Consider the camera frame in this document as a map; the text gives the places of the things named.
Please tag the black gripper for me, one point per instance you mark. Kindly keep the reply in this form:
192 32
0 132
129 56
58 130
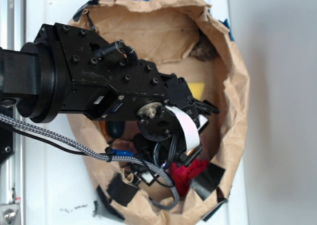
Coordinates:
170 133

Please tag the red paper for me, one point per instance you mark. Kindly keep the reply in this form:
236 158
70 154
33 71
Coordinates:
182 175

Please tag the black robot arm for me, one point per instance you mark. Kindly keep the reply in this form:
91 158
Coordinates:
73 70

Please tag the dark green oblong block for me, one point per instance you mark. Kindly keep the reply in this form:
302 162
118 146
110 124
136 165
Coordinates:
115 129

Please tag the yellow sponge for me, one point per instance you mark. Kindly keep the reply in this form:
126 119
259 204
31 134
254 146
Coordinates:
197 89

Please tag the brown rock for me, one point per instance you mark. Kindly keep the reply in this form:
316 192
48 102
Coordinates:
204 50

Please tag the brown paper bag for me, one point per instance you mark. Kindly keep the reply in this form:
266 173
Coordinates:
165 32

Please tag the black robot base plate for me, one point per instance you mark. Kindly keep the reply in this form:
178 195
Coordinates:
6 142

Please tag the aluminium frame rail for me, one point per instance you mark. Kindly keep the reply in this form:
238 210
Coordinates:
12 211

